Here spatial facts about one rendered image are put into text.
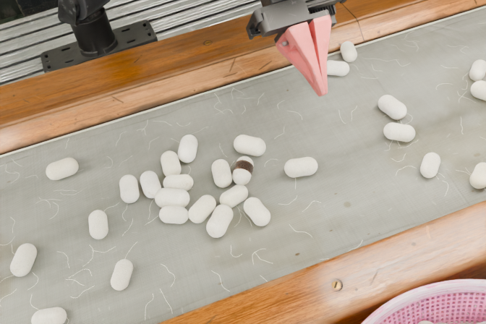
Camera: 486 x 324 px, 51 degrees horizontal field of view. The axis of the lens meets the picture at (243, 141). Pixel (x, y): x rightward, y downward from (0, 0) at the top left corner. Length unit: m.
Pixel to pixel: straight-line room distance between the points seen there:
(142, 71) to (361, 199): 0.34
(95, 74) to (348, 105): 0.34
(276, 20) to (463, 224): 0.26
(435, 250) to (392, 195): 0.09
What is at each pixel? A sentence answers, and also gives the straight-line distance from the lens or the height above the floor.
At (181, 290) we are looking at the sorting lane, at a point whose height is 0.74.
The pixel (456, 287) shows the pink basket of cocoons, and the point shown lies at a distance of 0.47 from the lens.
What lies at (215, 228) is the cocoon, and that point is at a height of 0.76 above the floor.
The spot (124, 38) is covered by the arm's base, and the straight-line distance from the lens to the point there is 0.94.
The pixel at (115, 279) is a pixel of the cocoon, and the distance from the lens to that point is 0.51.
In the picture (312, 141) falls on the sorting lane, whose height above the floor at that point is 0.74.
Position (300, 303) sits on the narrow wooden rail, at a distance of 0.45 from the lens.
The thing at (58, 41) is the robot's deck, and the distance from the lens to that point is 1.01.
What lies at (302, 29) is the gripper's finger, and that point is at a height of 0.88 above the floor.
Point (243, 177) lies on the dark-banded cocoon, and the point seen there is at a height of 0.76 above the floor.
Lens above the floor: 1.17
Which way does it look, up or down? 46 degrees down
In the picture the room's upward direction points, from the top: 9 degrees counter-clockwise
